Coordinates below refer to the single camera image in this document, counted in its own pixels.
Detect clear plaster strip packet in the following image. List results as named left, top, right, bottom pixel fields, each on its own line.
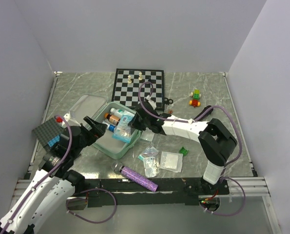
left=140, top=129, right=155, bottom=142

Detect blue white mask packet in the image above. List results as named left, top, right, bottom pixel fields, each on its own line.
left=112, top=111, right=135, bottom=143

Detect blue white bandage roll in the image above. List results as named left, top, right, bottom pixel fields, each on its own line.
left=107, top=124, right=116, bottom=132

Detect brown orange syrup bottle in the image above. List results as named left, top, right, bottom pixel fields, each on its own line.
left=104, top=113, right=120, bottom=126

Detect white medicine bottle green label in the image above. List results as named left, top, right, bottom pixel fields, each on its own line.
left=110, top=108, right=125, bottom=118

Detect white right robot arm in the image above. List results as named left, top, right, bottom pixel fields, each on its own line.
left=128, top=102, right=240, bottom=194

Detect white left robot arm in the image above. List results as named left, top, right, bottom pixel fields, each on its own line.
left=0, top=116, right=107, bottom=234

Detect mint green medicine case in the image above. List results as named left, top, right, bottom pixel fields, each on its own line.
left=65, top=94, right=141, bottom=159

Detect black binder clip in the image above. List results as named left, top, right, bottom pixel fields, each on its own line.
left=164, top=97, right=174, bottom=105

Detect blue lego brick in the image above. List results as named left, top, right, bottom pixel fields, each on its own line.
left=47, top=135, right=60, bottom=148

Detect grey lego baseplate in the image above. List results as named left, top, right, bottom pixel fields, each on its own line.
left=32, top=117, right=63, bottom=147

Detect black white chessboard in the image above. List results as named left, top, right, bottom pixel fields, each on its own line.
left=112, top=68, right=165, bottom=111

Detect alcohol wipe sachets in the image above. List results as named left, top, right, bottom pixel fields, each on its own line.
left=143, top=156, right=160, bottom=178

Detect cream chess pawn right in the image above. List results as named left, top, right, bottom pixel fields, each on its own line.
left=138, top=72, right=143, bottom=81

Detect purple glitter microphone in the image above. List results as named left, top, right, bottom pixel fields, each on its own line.
left=111, top=162, right=158, bottom=192

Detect white gauze pad packet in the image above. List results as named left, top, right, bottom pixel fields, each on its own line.
left=160, top=152, right=183, bottom=173

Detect green plastic clip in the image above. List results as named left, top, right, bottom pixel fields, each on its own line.
left=179, top=147, right=189, bottom=156

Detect colourful toy block car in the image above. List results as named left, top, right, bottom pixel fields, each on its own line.
left=189, top=89, right=201, bottom=108

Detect black tube orange cap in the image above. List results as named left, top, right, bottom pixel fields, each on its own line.
left=194, top=105, right=213, bottom=121

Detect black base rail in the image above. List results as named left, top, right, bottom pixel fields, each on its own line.
left=24, top=170, right=231, bottom=208

